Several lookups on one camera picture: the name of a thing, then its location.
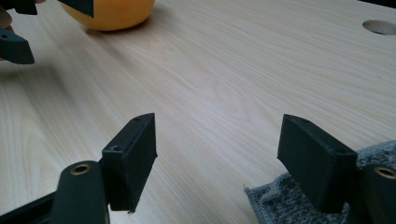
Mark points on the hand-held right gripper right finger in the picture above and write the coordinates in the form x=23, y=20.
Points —
x=314, y=165

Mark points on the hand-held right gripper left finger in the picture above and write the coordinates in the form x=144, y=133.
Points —
x=130, y=168

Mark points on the grey fluffy cloth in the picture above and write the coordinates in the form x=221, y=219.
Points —
x=274, y=202

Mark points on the orange plush toy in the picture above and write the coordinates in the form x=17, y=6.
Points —
x=118, y=15

